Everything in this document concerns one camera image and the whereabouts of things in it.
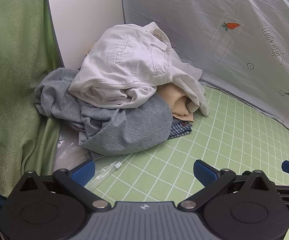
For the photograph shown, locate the beige shirt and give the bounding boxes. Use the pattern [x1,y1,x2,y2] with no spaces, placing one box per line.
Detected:
[87,42,198,121]

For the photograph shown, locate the white pants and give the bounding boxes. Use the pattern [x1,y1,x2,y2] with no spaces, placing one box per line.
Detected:
[68,22,210,117]

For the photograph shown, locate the green curtain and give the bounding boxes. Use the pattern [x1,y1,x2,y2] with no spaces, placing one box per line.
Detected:
[0,0,65,198]

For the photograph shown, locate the clear plastic zip bag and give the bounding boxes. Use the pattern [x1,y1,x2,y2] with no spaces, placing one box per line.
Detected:
[56,132,132,192]

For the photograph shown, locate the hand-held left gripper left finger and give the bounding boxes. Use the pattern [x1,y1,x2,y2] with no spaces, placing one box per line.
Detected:
[15,159,111,212]

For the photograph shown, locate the green grid mat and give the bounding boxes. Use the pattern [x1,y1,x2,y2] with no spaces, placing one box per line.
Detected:
[84,83,289,240]

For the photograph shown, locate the grey carrot print sheet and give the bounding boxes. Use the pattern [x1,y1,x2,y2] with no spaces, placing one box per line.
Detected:
[121,0,289,141]

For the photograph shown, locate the blue plaid shirt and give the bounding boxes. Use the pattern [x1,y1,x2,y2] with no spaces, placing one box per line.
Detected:
[168,120,194,139]

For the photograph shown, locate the grey sweatpants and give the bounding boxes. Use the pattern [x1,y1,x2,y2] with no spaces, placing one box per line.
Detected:
[34,68,172,157]

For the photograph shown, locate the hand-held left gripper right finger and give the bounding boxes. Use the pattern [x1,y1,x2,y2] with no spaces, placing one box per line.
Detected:
[178,159,276,212]

